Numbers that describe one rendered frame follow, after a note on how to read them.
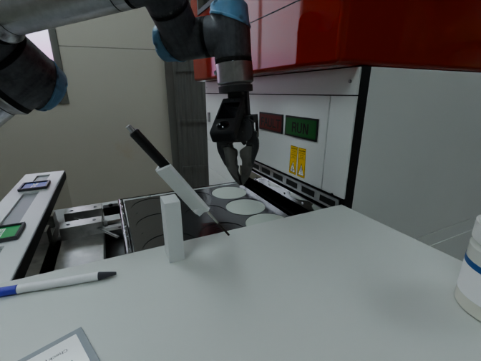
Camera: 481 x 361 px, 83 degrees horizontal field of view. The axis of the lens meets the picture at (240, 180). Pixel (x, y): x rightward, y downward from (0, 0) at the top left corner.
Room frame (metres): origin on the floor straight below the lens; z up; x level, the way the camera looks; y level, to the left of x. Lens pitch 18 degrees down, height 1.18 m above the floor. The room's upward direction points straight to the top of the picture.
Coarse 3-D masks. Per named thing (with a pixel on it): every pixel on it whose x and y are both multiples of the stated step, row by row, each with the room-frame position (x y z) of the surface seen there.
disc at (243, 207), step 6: (228, 204) 0.65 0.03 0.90; (234, 204) 0.65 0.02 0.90; (240, 204) 0.65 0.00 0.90; (246, 204) 0.65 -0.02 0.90; (252, 204) 0.65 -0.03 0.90; (258, 204) 0.65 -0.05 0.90; (228, 210) 0.61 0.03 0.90; (234, 210) 0.61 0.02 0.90; (240, 210) 0.61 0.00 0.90; (246, 210) 0.61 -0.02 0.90; (252, 210) 0.61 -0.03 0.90; (258, 210) 0.61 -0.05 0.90
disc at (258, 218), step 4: (252, 216) 0.58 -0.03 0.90; (256, 216) 0.58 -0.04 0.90; (260, 216) 0.58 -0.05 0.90; (264, 216) 0.58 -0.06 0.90; (268, 216) 0.58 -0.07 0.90; (272, 216) 0.58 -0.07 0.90; (276, 216) 0.58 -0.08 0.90; (280, 216) 0.58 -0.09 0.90; (248, 220) 0.56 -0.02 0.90; (252, 220) 0.56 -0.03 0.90; (256, 220) 0.56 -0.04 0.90; (260, 220) 0.56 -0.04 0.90; (264, 220) 0.56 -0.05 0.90; (268, 220) 0.56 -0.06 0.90; (272, 220) 0.56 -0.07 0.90; (248, 224) 0.54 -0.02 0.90; (252, 224) 0.54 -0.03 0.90
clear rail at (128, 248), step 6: (120, 204) 0.64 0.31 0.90; (120, 210) 0.61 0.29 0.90; (120, 216) 0.58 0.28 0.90; (126, 216) 0.58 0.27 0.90; (126, 222) 0.55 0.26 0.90; (126, 228) 0.51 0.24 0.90; (126, 234) 0.49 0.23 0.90; (126, 240) 0.47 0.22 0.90; (126, 246) 0.44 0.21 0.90; (126, 252) 0.43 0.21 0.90; (132, 252) 0.43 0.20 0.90
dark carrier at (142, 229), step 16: (208, 192) 0.74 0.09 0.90; (128, 208) 0.62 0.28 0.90; (144, 208) 0.62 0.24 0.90; (160, 208) 0.62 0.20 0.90; (224, 208) 0.62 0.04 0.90; (272, 208) 0.62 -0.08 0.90; (144, 224) 0.54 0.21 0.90; (160, 224) 0.54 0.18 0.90; (192, 224) 0.54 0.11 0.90; (208, 224) 0.54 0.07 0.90; (224, 224) 0.54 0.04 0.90; (240, 224) 0.54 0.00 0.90; (144, 240) 0.47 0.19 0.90; (160, 240) 0.47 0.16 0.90
